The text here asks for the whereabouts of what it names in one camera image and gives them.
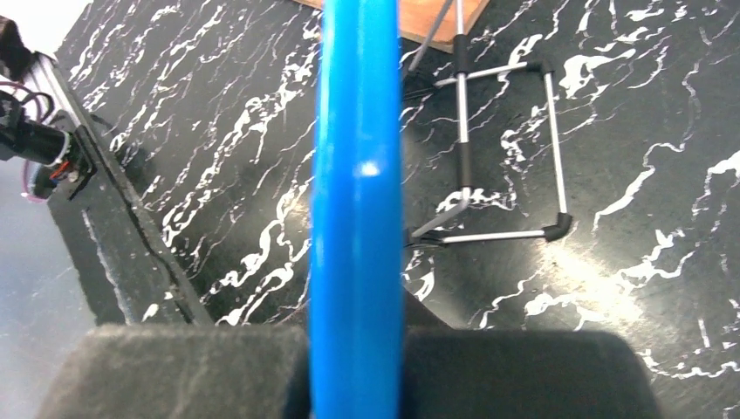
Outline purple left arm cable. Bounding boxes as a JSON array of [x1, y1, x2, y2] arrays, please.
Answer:
[[0, 80, 59, 203]]

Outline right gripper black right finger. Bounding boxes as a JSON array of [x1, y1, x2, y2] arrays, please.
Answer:
[[401, 292, 662, 418]]

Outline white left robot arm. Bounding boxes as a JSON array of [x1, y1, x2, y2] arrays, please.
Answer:
[[1, 17, 98, 202]]

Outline brown wooden board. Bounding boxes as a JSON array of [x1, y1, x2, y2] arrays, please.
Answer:
[[302, 1, 489, 55]]

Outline blue-framed small whiteboard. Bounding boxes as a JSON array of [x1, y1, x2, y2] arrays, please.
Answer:
[[308, 1, 404, 418]]

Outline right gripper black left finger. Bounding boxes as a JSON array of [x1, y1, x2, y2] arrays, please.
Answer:
[[37, 325, 310, 418]]

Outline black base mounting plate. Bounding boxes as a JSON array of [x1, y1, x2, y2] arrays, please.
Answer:
[[48, 111, 214, 326]]

